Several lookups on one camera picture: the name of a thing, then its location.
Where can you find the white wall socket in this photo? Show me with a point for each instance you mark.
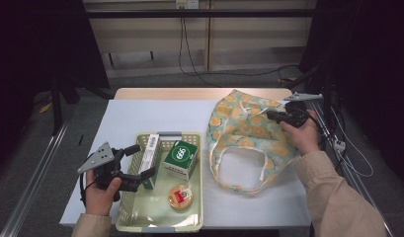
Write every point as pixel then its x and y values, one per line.
pixel 186 4

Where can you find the white power strip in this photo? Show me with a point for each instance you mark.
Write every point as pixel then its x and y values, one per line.
pixel 339 144

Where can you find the round orange tin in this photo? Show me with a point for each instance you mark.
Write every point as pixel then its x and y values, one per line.
pixel 179 197

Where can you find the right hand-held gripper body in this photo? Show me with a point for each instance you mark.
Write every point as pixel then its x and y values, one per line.
pixel 296 117

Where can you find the white table cover sheet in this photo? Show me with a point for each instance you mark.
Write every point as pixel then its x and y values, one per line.
pixel 163 115

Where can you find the yellow floor tape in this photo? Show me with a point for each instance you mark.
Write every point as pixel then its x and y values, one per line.
pixel 45 108

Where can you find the black horizontal bar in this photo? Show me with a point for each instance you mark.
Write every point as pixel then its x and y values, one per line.
pixel 140 14

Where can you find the green square box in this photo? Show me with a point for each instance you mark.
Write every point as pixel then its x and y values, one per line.
pixel 181 153

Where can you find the metal floor rail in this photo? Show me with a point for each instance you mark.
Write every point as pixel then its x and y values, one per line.
pixel 361 184
pixel 35 177

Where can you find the long green and white box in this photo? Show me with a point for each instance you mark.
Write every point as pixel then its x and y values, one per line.
pixel 150 154

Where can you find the cream plastic basket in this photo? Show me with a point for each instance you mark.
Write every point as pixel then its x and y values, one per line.
pixel 150 204

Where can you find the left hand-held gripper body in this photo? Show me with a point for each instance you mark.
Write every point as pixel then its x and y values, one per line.
pixel 99 158

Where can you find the orange print fabric bag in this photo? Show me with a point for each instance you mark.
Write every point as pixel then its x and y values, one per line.
pixel 242 125

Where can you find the person's right hand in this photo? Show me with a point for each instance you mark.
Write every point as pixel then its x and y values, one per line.
pixel 303 138

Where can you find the dark curtain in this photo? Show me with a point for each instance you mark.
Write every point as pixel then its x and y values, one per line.
pixel 380 65
pixel 25 49

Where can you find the person's left hand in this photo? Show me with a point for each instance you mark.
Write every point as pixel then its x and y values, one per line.
pixel 99 200

